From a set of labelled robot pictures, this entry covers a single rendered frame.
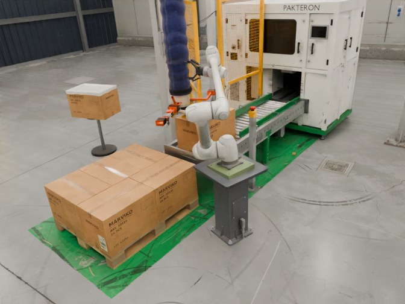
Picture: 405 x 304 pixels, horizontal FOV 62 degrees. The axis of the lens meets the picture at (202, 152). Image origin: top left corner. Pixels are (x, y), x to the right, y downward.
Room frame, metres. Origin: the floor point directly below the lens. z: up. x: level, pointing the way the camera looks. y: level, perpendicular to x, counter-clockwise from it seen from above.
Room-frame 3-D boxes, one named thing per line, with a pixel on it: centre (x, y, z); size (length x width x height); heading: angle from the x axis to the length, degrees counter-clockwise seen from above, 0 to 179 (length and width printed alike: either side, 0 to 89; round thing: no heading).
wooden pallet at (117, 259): (3.06, 0.85, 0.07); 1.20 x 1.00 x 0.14; 139
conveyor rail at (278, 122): (4.05, -0.84, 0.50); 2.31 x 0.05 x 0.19; 139
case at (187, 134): (3.65, -0.07, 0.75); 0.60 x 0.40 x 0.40; 138
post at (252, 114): (3.48, -0.58, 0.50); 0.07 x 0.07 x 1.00; 49
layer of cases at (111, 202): (3.06, 0.85, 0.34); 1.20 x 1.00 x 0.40; 139
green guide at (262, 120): (4.35, -1.03, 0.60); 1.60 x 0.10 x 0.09; 139
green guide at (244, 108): (4.71, -0.62, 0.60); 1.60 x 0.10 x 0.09; 139
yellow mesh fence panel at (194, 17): (4.61, 0.06, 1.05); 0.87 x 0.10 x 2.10; 11
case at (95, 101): (4.84, 1.55, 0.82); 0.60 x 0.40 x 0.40; 66
